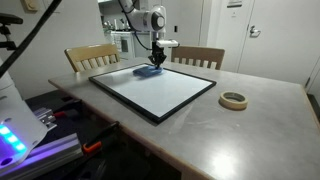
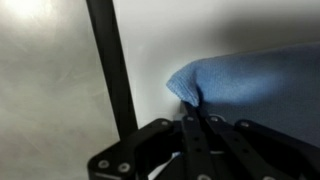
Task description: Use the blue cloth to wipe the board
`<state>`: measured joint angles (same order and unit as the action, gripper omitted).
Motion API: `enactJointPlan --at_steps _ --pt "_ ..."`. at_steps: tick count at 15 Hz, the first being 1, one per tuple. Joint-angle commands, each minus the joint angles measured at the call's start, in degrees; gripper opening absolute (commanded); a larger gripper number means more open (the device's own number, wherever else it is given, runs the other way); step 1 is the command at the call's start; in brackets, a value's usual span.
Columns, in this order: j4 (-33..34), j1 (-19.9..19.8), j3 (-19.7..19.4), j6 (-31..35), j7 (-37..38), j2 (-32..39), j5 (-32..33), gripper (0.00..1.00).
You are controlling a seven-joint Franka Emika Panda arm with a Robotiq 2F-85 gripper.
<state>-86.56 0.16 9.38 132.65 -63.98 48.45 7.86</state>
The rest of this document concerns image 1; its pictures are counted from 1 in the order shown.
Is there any beige masking tape roll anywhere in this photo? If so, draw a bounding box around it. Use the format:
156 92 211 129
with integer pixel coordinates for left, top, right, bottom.
218 91 249 112

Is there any silver metal bracket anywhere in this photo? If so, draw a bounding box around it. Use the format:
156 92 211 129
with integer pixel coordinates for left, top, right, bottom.
32 107 58 132

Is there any thick black cable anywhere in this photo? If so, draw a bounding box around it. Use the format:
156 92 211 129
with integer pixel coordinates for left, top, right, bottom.
0 0 63 78

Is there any white closet door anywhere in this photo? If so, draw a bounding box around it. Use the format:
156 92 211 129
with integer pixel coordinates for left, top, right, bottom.
165 0 205 64

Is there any dark oven towel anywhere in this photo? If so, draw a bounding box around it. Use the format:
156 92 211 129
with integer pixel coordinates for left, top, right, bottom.
121 39 130 54

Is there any white kitchen oven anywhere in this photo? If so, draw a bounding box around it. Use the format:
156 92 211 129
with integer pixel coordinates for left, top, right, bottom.
110 30 136 61

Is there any beige wall thermostat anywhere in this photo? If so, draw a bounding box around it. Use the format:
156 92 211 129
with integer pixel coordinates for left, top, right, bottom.
22 0 39 13

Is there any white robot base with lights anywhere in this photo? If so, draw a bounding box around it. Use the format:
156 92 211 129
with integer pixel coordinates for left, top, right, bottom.
0 56 49 176

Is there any white door with lever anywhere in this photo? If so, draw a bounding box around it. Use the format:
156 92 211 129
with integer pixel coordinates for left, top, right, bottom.
237 0 320 86

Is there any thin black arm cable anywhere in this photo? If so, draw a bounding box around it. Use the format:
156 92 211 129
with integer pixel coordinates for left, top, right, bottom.
133 29 154 52

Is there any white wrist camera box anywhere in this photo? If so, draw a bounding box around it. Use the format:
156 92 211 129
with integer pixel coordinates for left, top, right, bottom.
155 39 180 48

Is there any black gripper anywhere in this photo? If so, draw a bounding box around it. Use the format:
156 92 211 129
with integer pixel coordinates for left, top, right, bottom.
148 40 168 70

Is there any black framed whiteboard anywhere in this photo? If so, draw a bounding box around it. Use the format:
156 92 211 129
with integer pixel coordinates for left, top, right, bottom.
88 62 218 125

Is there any silver door lever handle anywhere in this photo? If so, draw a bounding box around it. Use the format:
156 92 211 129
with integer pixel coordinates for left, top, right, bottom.
249 25 262 38

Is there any grey kitchen counter cabinet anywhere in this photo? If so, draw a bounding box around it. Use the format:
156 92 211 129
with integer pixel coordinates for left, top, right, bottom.
132 32 153 60

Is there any black clamp orange grip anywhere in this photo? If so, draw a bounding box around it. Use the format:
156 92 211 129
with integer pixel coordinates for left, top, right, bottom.
82 120 120 155
51 99 83 119

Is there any blue microfibre cloth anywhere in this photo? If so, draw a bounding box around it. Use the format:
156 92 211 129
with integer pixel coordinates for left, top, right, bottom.
132 64 165 79

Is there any brown wooden slat chair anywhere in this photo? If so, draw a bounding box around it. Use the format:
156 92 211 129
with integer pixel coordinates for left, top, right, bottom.
170 45 226 71

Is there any light wooden slat chair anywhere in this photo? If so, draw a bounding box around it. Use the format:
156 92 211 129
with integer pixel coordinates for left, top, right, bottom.
64 43 121 74

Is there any aluminium profile rail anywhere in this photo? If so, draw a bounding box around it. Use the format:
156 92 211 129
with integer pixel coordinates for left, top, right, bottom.
0 133 83 180

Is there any black camera on tripod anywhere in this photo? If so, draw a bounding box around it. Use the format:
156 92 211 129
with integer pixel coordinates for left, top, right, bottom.
0 12 24 52

